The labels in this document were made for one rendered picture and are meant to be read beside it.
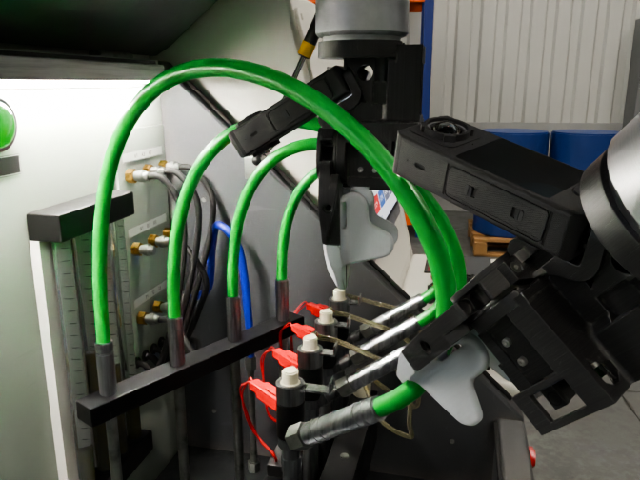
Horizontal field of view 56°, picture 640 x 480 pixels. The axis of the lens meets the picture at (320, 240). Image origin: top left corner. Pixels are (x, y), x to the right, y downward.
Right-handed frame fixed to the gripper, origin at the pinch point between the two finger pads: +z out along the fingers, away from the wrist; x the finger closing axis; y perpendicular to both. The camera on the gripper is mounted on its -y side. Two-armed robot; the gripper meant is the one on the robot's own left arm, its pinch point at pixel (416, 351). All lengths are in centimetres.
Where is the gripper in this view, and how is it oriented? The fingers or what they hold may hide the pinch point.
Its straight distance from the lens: 42.1
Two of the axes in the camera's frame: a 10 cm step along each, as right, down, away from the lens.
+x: 7.3, -3.8, 5.7
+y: 5.9, 7.6, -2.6
